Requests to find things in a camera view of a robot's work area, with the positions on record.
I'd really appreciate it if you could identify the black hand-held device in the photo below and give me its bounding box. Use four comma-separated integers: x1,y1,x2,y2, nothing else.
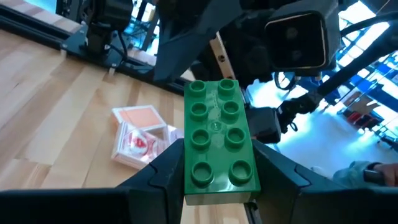
363,169,386,185

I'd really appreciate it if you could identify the green eight-stud toy brick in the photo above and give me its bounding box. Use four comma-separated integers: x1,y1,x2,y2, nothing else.
183,78,262,206

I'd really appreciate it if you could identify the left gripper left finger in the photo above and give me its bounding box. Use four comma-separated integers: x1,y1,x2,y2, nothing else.
0,138,187,224

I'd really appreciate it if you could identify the person's hand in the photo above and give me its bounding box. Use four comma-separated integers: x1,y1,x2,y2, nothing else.
373,162,398,188

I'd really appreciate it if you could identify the black right camera cable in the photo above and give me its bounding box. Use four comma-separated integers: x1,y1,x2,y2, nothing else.
275,27,398,126

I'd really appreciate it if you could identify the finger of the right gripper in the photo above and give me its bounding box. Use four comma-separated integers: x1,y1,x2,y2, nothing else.
244,106,283,144
154,0,244,83

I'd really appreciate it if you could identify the person's forearm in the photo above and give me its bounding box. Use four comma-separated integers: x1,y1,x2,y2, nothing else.
331,159,384,190

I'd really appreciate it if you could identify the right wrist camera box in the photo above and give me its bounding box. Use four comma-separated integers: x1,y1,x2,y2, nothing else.
263,10,341,78

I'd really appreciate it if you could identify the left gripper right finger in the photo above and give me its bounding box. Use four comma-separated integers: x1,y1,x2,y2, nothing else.
247,139,398,224

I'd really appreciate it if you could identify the orange-backed playing card box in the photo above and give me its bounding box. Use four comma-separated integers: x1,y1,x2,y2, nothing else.
111,105,168,132

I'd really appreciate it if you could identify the black aluminium table frame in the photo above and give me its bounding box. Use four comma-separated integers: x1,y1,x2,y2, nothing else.
0,2,190,96

